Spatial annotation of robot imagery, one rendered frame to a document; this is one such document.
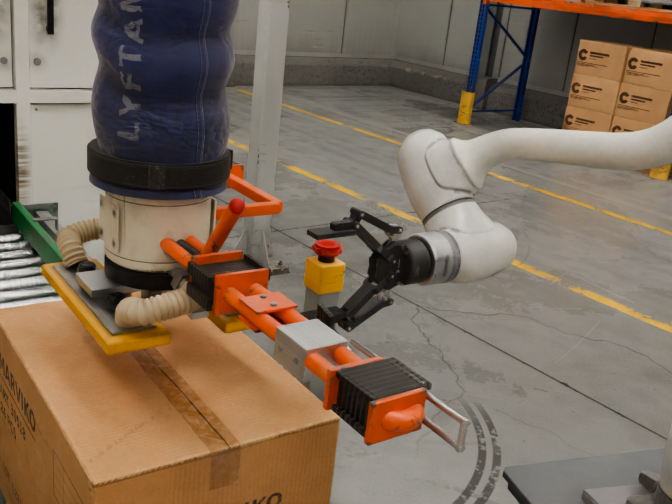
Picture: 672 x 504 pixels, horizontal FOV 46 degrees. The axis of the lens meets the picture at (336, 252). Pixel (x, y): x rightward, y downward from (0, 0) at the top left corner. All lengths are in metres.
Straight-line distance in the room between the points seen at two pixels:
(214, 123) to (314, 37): 10.87
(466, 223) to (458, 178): 0.08
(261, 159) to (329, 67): 7.94
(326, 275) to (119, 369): 0.58
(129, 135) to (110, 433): 0.44
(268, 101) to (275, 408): 3.06
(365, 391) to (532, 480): 0.82
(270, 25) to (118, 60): 3.00
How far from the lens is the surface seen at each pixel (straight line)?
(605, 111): 9.10
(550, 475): 1.64
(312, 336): 0.95
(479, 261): 1.35
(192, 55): 1.18
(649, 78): 8.85
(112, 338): 1.21
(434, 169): 1.39
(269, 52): 4.18
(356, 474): 2.83
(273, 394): 1.33
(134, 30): 1.19
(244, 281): 1.09
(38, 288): 2.75
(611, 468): 1.72
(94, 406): 1.30
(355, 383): 0.84
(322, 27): 12.14
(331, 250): 1.76
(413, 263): 1.26
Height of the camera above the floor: 1.62
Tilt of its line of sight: 19 degrees down
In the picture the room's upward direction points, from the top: 6 degrees clockwise
